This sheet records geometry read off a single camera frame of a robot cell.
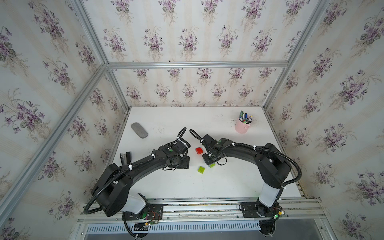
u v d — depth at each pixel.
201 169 0.86
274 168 0.47
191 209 0.75
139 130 1.03
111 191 0.41
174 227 0.76
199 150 0.93
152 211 0.72
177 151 0.65
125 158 0.90
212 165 0.87
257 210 0.66
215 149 0.66
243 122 0.96
